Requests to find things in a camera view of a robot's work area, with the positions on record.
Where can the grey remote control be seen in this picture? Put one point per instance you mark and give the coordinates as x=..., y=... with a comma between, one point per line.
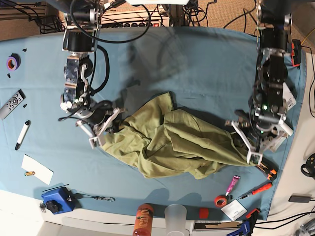
x=12, y=103

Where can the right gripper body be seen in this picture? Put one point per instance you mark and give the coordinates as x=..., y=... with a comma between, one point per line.
x=94, y=118

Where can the white paper card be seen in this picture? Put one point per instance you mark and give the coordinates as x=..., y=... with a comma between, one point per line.
x=40, y=171

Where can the translucent plastic cup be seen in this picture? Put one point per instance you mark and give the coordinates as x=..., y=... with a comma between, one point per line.
x=175, y=220

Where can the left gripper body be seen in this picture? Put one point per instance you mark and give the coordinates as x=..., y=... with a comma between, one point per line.
x=258, y=131

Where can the orange black utility knife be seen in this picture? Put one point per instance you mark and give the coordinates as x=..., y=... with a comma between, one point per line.
x=268, y=168

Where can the clear packaged barcode box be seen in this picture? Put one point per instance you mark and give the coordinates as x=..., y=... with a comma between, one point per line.
x=288, y=97

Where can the red tape roll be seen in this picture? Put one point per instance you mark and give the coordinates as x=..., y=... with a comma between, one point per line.
x=221, y=201

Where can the blue box with knob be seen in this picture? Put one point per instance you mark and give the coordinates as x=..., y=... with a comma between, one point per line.
x=59, y=200

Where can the white square card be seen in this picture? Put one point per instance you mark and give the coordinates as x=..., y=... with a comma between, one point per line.
x=234, y=210

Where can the blue orange clamp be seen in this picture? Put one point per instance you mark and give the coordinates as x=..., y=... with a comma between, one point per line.
x=246, y=228

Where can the purple tape roll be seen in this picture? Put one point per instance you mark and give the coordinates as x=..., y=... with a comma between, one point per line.
x=13, y=62

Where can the orange black tool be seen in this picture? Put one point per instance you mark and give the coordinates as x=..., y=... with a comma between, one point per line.
x=296, y=52

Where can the white leaf pattern notebook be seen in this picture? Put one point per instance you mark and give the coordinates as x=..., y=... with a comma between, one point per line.
x=279, y=145

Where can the orange drink bottle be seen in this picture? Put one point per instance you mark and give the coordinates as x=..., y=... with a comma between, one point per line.
x=144, y=220

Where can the black power strip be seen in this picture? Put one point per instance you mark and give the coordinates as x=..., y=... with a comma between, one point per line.
x=135, y=24

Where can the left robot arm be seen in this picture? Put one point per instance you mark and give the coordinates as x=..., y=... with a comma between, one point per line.
x=273, y=45

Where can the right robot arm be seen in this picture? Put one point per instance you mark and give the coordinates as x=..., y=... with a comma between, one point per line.
x=80, y=56

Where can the pink glue tube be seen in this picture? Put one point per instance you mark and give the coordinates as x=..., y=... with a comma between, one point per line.
x=232, y=184

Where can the blue table cloth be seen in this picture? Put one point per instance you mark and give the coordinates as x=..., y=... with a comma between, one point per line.
x=64, y=148

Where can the small yellow battery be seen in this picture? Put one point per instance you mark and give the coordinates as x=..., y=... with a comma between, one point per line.
x=29, y=173

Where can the olive green t-shirt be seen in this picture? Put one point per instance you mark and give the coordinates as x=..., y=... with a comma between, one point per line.
x=161, y=141

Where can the black zip tie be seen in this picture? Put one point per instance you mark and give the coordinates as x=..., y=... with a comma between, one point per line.
x=55, y=187

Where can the white black marker pen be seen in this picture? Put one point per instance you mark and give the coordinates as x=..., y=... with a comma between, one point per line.
x=22, y=134

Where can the orange screwdriver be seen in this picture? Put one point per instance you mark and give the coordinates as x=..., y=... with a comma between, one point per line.
x=258, y=190

